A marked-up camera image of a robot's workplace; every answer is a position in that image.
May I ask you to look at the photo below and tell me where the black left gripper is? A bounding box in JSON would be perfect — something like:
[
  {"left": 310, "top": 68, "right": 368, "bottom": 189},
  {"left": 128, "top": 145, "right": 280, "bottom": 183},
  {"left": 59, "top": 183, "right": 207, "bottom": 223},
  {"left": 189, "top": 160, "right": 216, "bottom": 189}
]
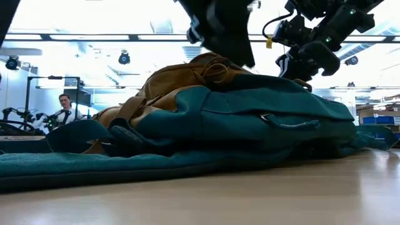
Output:
[{"left": 177, "top": 0, "right": 257, "bottom": 69}]

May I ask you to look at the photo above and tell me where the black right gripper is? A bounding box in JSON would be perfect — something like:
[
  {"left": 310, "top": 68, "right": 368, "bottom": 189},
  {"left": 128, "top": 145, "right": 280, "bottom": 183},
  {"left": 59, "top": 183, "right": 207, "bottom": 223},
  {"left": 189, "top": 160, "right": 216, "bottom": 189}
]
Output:
[{"left": 274, "top": 39, "right": 341, "bottom": 83}]

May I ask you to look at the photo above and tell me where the tan and green backpack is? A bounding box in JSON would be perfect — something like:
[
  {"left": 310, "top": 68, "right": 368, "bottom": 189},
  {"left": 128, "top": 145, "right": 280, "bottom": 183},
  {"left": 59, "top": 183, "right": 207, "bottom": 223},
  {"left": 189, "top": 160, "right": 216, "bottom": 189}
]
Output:
[{"left": 0, "top": 51, "right": 400, "bottom": 192}]

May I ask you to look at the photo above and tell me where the person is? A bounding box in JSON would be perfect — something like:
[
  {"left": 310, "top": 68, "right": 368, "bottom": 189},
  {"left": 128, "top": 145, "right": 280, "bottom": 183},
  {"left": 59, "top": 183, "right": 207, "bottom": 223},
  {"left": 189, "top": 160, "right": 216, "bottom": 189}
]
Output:
[{"left": 32, "top": 93, "right": 88, "bottom": 131}]

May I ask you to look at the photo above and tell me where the black ceiling camera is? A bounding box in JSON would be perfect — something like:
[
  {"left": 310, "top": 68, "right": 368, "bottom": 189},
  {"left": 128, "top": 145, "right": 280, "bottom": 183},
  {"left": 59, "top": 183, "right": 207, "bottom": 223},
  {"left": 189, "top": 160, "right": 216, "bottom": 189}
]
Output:
[
  {"left": 4, "top": 55, "right": 21, "bottom": 71},
  {"left": 344, "top": 55, "right": 359, "bottom": 67},
  {"left": 117, "top": 51, "right": 131, "bottom": 66}
]

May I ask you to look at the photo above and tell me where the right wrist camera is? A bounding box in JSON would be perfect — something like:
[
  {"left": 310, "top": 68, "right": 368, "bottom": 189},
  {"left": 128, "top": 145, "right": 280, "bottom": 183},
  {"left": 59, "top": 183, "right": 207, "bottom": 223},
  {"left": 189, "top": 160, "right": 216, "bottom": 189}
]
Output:
[{"left": 271, "top": 16, "right": 306, "bottom": 48}]

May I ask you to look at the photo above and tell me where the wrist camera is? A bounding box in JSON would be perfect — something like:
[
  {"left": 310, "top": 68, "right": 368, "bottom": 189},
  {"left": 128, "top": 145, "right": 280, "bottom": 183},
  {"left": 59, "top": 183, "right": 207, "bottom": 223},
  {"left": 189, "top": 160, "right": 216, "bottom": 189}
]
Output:
[
  {"left": 271, "top": 16, "right": 306, "bottom": 48},
  {"left": 186, "top": 14, "right": 208, "bottom": 45}
]

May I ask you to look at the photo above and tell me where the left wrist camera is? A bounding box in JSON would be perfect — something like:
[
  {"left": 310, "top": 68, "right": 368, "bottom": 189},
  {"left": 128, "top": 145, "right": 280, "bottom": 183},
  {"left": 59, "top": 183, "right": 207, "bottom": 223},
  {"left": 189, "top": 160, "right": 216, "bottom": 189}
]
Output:
[{"left": 186, "top": 14, "right": 208, "bottom": 45}]

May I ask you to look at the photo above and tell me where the black metal stand frame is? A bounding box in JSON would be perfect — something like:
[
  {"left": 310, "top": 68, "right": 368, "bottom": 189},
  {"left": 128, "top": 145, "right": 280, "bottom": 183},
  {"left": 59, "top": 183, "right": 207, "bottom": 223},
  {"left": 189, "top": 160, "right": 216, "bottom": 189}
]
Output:
[{"left": 24, "top": 75, "right": 82, "bottom": 136}]

